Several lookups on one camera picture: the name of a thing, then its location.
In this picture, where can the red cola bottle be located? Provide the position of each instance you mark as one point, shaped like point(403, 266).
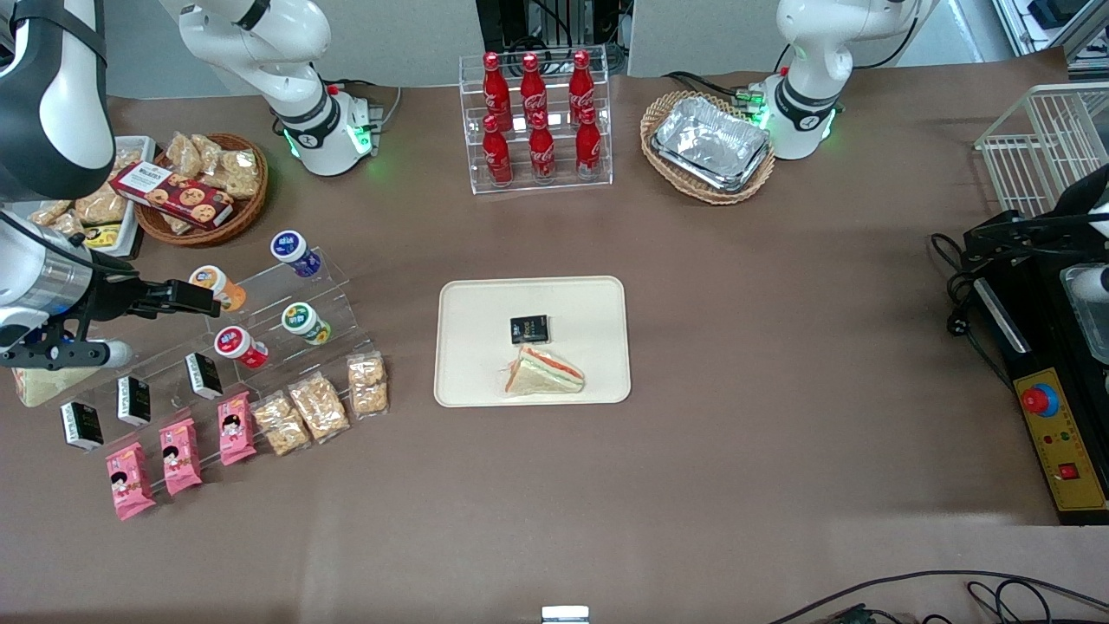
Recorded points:
point(533, 87)
point(588, 149)
point(496, 87)
point(542, 154)
point(496, 156)
point(581, 85)

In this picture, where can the orange lid gum bottle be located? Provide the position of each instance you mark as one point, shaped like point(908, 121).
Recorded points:
point(217, 288)

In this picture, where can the beige plastic tray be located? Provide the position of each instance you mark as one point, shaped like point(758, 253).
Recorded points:
point(580, 303)

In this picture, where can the black sealing machine yellow panel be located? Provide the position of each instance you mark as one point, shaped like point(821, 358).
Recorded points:
point(1053, 407)

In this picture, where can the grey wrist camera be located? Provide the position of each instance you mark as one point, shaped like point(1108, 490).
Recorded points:
point(87, 354)
point(1096, 283)

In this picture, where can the black flat snack box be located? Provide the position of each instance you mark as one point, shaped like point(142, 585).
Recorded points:
point(528, 329)

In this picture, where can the red lid gum bottle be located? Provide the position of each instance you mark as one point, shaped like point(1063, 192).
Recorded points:
point(240, 347)

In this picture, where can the black white carton box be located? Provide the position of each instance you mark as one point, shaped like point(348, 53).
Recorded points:
point(82, 425)
point(204, 375)
point(134, 400)

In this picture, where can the clear acrylic stepped stand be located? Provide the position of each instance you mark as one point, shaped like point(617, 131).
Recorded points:
point(342, 299)

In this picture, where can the green lid gum bottle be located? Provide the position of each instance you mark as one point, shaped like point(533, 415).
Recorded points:
point(305, 323)

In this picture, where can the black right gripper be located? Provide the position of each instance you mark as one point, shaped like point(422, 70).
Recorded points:
point(111, 295)

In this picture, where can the aluminium foil tray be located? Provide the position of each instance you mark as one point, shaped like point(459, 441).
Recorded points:
point(710, 143)

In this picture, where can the clear bag peanut crisps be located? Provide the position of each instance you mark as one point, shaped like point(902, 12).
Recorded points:
point(282, 423)
point(319, 407)
point(367, 384)

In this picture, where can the black equipment rack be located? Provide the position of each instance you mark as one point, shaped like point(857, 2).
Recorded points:
point(520, 22)

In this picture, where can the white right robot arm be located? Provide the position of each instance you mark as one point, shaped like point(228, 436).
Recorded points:
point(52, 95)

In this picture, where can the white rectangular block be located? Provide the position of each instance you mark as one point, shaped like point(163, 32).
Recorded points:
point(565, 614)

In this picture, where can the white rectangular snack tray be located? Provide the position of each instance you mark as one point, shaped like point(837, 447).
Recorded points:
point(139, 186)

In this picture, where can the clear bag puffed snack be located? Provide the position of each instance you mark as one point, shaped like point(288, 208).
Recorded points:
point(101, 208)
point(49, 211)
point(184, 154)
point(68, 225)
point(238, 172)
point(208, 147)
point(127, 159)

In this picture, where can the blue lid gum bottle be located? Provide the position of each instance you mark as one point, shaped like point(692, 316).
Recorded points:
point(293, 251)

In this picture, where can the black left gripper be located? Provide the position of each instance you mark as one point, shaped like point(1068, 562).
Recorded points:
point(1069, 224)

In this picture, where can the grey rimmed food container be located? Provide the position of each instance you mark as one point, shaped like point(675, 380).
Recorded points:
point(1090, 325)

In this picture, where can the dark brown wicker basket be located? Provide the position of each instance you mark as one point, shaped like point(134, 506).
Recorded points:
point(234, 221)

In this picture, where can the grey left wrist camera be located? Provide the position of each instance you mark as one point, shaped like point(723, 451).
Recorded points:
point(1096, 283)

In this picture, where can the pink snack pack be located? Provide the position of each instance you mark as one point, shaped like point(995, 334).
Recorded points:
point(130, 481)
point(180, 457)
point(236, 427)

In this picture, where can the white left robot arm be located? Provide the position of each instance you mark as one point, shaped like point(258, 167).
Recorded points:
point(806, 87)

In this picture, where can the yellow snack pack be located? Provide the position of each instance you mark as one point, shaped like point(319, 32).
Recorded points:
point(104, 236)

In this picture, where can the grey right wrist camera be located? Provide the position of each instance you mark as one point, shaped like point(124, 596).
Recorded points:
point(87, 354)

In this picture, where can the red cookie box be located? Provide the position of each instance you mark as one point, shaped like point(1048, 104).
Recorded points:
point(173, 195)

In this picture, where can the aluminium frame shelf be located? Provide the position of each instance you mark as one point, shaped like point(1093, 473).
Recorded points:
point(1053, 13)

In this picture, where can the clear acrylic bottle rack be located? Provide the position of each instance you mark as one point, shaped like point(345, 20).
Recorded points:
point(472, 173)

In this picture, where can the wrapped triangle sandwich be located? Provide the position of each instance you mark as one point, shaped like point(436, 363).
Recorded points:
point(48, 387)
point(544, 374)

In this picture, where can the light wicker basket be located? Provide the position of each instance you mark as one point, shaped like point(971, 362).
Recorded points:
point(719, 196)

